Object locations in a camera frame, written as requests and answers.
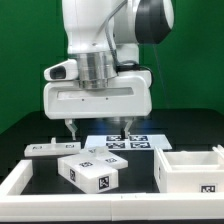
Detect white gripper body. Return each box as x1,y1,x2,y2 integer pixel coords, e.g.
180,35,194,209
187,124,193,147
44,72,152,119

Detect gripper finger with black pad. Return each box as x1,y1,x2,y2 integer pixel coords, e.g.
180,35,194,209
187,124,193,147
65,119,77,140
121,117,134,138

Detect white door panel with knob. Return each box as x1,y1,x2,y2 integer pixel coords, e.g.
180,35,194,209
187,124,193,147
24,137,81,157

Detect white cabinet body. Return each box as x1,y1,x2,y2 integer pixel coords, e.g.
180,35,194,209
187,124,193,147
154,145,224,193

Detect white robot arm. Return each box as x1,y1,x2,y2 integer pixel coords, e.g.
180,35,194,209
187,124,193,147
44,0,174,132

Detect white cabinet top block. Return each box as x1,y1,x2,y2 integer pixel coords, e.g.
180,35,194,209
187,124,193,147
58,154,118,194

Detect white sheet with markers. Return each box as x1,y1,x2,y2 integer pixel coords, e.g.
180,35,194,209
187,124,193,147
85,134,172,150

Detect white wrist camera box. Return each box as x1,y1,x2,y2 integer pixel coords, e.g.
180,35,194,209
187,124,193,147
44,59,78,82

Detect white table border frame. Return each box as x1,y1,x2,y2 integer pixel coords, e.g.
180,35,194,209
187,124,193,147
0,160,224,222

